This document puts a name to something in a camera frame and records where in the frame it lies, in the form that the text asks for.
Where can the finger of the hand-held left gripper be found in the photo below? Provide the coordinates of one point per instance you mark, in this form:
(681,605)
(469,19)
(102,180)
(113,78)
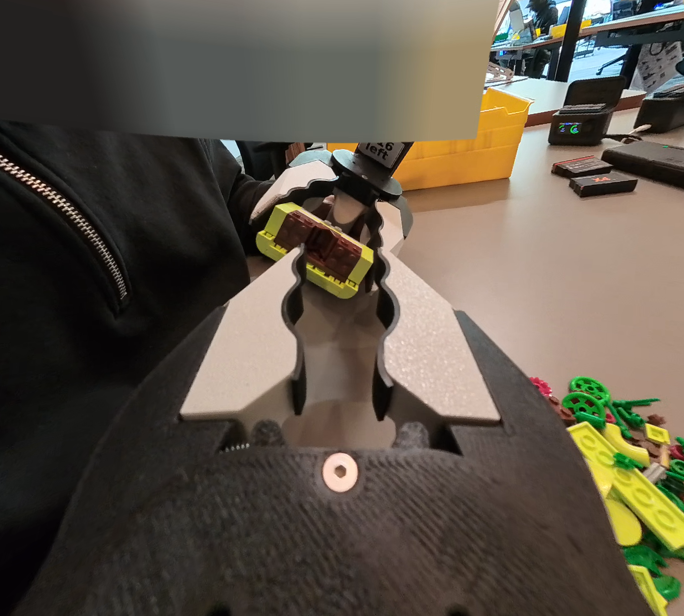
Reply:
(288,183)
(393,231)

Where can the black charger with display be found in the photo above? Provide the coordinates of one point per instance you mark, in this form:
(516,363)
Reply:
(582,113)

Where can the wooden desk with black legs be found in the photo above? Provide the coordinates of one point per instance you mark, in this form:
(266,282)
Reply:
(630,28)

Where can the pile of small toy bricks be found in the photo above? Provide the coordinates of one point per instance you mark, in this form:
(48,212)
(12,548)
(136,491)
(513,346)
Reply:
(588,402)

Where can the lime brick box with brown bricks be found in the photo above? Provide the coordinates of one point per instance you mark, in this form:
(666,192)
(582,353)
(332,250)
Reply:
(278,231)

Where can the long lime toy plate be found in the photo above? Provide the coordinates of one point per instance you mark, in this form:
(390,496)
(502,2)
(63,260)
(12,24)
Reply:
(636,493)

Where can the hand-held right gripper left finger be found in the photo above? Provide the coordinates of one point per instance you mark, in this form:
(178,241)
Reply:
(246,359)

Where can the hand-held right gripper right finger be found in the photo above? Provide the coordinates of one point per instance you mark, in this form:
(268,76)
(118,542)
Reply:
(433,359)

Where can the black pillar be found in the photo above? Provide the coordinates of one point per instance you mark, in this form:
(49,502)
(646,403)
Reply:
(577,1)

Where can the person's black clothing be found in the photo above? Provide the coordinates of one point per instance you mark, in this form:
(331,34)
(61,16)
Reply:
(107,279)

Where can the person's left forearm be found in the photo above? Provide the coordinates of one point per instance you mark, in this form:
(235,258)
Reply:
(256,199)

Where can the black battery pack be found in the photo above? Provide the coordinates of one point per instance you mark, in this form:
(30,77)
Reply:
(604,186)
(582,167)

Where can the person's left hand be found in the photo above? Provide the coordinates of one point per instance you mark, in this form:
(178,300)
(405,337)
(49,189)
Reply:
(327,212)

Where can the black power adapter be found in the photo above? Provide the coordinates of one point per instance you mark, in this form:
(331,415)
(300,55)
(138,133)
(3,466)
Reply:
(662,113)

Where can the yellow box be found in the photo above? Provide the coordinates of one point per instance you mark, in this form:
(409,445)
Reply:
(470,156)

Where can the long black case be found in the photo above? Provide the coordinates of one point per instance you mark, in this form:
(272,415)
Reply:
(646,161)

